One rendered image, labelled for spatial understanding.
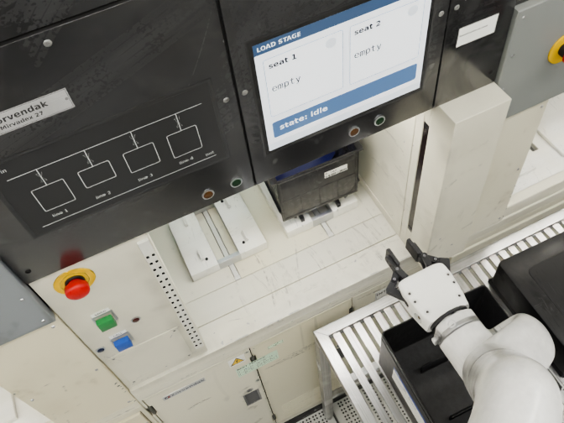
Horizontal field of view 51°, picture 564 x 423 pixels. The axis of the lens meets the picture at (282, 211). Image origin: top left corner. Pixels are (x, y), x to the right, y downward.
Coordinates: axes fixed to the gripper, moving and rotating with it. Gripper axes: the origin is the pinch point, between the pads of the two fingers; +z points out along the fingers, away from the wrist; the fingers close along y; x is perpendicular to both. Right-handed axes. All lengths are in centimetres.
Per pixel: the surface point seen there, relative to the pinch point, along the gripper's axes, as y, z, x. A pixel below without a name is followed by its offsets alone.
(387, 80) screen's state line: 2.6, 13.2, 32.9
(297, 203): -7.3, 33.6, -18.9
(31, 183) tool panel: -52, 13, 41
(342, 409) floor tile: -8, 10, -119
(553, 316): 33.9, -16.0, -32.7
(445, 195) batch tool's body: 15.6, 8.3, -0.8
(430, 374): 4.0, -12.2, -41.9
